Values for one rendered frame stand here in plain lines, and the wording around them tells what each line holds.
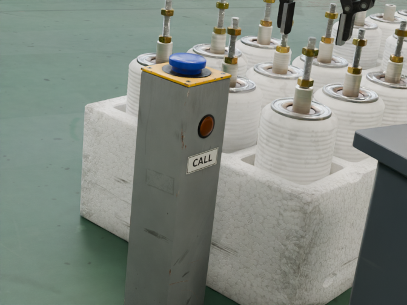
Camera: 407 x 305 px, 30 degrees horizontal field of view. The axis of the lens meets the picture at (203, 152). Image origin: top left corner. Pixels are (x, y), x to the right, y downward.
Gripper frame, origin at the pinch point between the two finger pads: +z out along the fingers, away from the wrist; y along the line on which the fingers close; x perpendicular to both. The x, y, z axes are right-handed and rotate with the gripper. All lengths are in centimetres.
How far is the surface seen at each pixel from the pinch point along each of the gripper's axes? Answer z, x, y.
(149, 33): 36, 113, -84
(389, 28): 11, 65, -4
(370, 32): 11, 56, -5
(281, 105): 10.0, -1.0, -2.2
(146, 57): 10.0, 5.4, -25.2
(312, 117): 9.8, -3.1, 2.5
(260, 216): 22.0, -7.9, -0.5
